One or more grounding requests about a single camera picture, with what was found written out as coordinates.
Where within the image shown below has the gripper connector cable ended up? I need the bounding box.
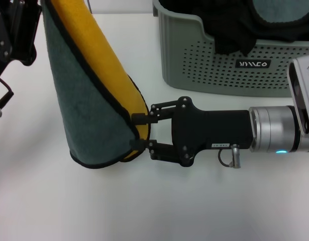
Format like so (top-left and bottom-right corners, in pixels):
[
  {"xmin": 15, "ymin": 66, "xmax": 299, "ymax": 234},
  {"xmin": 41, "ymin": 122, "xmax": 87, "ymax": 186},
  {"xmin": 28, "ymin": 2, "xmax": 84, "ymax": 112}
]
[
  {"xmin": 0, "ymin": 77, "xmax": 15, "ymax": 119},
  {"xmin": 217, "ymin": 143, "xmax": 242, "ymax": 169}
]

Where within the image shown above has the green and yellow towel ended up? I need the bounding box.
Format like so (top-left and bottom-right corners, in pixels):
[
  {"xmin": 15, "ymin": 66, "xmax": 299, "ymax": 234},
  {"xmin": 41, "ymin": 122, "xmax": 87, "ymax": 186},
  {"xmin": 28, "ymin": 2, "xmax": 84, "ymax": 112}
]
[{"xmin": 42, "ymin": 0, "xmax": 151, "ymax": 170}]

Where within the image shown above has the right gripper connector cable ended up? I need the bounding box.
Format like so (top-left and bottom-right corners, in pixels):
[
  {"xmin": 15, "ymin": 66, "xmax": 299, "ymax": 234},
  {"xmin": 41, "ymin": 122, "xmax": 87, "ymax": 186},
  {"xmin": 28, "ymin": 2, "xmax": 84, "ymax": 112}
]
[{"xmin": 217, "ymin": 143, "xmax": 242, "ymax": 169}]

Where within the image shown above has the teal towel with black trim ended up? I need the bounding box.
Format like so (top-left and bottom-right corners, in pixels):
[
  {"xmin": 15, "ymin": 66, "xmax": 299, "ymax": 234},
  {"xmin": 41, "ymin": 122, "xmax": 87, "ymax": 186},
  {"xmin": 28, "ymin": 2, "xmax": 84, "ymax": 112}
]
[{"xmin": 252, "ymin": 0, "xmax": 309, "ymax": 25}]

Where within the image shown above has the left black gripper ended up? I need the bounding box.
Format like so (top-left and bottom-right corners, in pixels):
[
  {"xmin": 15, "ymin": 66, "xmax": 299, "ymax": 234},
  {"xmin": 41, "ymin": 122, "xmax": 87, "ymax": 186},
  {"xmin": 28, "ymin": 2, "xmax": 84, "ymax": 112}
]
[{"xmin": 0, "ymin": 0, "xmax": 43, "ymax": 67}]

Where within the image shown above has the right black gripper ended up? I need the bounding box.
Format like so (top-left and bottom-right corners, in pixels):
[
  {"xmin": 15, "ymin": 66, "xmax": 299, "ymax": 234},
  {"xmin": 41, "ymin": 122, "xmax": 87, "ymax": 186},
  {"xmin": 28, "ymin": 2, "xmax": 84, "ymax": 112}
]
[{"xmin": 130, "ymin": 95, "xmax": 257, "ymax": 168}]

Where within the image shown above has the grey-green perforated storage box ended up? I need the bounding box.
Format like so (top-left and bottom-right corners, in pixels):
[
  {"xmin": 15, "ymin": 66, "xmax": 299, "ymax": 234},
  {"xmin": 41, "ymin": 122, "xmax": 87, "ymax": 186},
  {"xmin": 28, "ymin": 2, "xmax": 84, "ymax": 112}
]
[{"xmin": 152, "ymin": 0, "xmax": 309, "ymax": 98}]

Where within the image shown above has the left gripper connector cable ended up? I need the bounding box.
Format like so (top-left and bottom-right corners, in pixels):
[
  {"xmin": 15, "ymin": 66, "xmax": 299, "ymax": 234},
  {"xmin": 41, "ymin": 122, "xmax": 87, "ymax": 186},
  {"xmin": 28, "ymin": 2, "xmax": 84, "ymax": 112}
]
[{"xmin": 0, "ymin": 77, "xmax": 15, "ymax": 119}]

